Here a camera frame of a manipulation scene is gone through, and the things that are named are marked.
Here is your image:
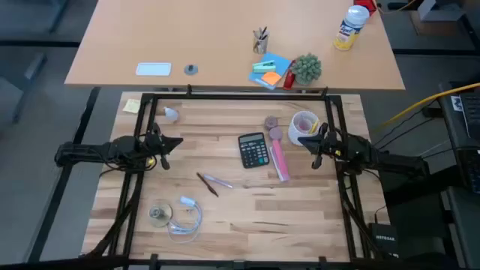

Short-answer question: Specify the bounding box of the backlit black keyboard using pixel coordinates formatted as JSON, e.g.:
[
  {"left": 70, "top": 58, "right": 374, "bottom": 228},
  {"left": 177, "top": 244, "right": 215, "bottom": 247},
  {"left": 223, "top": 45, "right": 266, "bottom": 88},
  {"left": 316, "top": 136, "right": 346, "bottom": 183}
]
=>
[{"left": 461, "top": 148, "right": 480, "bottom": 197}]

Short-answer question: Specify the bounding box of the black aluminium frame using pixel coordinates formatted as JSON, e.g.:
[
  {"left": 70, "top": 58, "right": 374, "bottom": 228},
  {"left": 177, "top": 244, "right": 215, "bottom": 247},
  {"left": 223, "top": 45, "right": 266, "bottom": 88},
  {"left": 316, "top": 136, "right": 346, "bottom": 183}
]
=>
[{"left": 28, "top": 84, "right": 399, "bottom": 270}]

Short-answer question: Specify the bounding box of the red stapler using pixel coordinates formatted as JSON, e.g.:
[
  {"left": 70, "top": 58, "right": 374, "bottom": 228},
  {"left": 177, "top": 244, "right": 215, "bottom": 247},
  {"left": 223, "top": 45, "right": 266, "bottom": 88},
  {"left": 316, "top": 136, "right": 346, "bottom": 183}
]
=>
[{"left": 282, "top": 59, "right": 297, "bottom": 91}]

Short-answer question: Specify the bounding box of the white rectangular tray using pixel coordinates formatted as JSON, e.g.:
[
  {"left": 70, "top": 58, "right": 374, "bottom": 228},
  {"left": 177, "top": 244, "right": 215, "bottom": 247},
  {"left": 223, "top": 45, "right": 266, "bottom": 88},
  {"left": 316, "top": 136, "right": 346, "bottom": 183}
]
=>
[{"left": 135, "top": 61, "right": 173, "bottom": 77}]

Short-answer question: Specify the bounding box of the black network switch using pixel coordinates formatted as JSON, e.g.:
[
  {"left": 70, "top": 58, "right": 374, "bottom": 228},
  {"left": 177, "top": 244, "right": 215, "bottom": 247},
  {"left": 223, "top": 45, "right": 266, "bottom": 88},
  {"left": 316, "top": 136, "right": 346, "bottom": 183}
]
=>
[{"left": 368, "top": 222, "right": 400, "bottom": 260}]

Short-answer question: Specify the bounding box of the white sticker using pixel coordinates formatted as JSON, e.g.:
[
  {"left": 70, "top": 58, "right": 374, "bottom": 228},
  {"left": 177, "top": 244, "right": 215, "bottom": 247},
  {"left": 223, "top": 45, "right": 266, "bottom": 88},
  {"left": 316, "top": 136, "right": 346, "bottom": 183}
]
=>
[{"left": 449, "top": 95, "right": 464, "bottom": 113}]

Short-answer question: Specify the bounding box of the pink ruler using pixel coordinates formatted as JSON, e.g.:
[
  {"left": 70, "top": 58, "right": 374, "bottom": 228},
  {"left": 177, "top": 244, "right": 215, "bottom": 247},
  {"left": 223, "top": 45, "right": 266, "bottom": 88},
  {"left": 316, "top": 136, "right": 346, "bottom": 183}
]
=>
[{"left": 268, "top": 138, "right": 291, "bottom": 183}]

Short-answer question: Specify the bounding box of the black power adapter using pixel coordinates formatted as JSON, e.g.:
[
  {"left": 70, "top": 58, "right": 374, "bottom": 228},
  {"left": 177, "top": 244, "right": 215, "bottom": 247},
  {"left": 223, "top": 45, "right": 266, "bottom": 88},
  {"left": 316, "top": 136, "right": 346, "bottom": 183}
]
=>
[{"left": 421, "top": 106, "right": 443, "bottom": 119}]

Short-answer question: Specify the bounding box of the orange sticky note pad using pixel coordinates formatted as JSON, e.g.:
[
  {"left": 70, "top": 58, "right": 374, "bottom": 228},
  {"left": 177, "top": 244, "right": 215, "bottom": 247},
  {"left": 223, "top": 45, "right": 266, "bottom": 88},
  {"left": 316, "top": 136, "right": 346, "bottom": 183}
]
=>
[{"left": 260, "top": 70, "right": 282, "bottom": 86}]

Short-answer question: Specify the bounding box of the green cactus plant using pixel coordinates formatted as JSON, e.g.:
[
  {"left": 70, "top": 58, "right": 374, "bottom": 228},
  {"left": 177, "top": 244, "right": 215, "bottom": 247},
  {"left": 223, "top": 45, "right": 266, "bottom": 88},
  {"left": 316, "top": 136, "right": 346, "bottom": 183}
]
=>
[{"left": 290, "top": 52, "right": 323, "bottom": 86}]

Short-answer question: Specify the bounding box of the metal cup with pens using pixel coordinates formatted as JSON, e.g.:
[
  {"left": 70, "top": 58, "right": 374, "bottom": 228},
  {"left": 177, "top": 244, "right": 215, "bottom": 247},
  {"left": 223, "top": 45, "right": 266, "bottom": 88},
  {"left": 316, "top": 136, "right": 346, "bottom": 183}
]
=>
[{"left": 252, "top": 25, "right": 271, "bottom": 56}]

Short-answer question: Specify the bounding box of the white lamp power cable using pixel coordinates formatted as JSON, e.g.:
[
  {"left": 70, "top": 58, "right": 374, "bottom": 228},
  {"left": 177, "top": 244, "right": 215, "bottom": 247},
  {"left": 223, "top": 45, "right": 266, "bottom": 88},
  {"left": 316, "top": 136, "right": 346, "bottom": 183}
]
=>
[{"left": 166, "top": 195, "right": 204, "bottom": 245}]

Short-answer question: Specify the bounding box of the grey furniture leg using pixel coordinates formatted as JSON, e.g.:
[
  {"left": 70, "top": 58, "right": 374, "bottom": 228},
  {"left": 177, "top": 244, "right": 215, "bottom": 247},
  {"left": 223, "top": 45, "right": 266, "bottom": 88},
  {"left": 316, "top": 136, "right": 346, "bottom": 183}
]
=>
[{"left": 10, "top": 52, "right": 48, "bottom": 125}]

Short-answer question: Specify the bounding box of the pink item in cup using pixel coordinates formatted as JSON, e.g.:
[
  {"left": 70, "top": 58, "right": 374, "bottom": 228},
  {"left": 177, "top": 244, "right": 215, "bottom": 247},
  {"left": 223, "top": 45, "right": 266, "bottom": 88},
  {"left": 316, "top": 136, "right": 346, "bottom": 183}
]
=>
[{"left": 298, "top": 115, "right": 314, "bottom": 132}]

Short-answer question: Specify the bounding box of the yellow sticky note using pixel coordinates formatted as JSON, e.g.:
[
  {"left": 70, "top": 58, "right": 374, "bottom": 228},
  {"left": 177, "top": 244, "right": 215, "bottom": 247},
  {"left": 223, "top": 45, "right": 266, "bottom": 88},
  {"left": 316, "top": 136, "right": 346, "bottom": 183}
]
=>
[{"left": 122, "top": 98, "right": 142, "bottom": 115}]

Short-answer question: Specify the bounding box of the white textured pen cup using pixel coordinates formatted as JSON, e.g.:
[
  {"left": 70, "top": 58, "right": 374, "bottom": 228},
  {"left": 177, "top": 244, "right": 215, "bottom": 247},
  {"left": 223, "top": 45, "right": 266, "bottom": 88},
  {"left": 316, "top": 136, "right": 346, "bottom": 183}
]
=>
[{"left": 287, "top": 109, "right": 321, "bottom": 147}]

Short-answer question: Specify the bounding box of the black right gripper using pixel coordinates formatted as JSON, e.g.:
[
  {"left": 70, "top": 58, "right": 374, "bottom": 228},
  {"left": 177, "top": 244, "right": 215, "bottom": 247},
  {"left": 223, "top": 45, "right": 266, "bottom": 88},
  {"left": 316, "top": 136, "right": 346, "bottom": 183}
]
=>
[{"left": 297, "top": 122, "right": 342, "bottom": 170}]

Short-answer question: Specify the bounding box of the yellow cable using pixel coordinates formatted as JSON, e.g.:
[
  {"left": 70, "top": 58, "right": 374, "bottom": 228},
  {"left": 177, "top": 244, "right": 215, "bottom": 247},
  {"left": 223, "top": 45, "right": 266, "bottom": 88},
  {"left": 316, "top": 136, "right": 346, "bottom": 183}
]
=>
[{"left": 370, "top": 82, "right": 480, "bottom": 131}]

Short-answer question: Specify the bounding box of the black calculator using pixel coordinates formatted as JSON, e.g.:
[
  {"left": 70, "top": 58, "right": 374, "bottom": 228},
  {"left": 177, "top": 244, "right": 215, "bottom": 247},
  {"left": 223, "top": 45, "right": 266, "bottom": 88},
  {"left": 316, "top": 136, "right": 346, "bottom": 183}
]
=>
[{"left": 237, "top": 131, "right": 271, "bottom": 170}]

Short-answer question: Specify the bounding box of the mint green stapler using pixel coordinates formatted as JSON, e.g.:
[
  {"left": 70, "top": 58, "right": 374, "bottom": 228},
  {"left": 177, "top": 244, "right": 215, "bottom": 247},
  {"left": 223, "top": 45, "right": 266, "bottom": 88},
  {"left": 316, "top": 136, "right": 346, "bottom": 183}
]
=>
[{"left": 252, "top": 59, "right": 277, "bottom": 74}]

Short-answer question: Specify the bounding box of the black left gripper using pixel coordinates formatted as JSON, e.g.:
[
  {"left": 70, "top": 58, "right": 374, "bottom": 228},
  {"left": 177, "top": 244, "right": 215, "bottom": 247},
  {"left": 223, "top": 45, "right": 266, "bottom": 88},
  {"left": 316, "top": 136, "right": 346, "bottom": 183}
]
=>
[{"left": 144, "top": 122, "right": 185, "bottom": 171}]

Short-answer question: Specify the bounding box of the blue notebook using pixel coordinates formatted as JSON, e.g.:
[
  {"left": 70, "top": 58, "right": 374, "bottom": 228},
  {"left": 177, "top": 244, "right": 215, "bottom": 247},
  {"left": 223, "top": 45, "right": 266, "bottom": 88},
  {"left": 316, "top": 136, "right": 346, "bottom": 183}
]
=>
[{"left": 247, "top": 52, "right": 293, "bottom": 91}]

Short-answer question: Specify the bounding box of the yellow disinfectant wipes canister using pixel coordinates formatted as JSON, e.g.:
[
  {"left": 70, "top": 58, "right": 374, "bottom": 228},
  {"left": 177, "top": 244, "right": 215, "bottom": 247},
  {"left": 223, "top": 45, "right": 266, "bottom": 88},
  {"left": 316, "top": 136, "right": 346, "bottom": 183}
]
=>
[{"left": 332, "top": 4, "right": 371, "bottom": 52}]

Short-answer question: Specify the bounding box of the light wooden desk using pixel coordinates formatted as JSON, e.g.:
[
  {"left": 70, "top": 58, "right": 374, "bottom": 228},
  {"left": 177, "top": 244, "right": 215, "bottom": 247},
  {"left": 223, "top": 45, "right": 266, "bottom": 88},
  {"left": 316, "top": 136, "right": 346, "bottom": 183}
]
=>
[{"left": 64, "top": 0, "right": 406, "bottom": 92}]

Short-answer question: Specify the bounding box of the red object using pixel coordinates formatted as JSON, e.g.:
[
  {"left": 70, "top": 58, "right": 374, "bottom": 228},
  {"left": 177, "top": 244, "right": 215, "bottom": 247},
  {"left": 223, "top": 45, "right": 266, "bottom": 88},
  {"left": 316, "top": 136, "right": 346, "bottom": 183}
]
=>
[{"left": 353, "top": 0, "right": 378, "bottom": 16}]

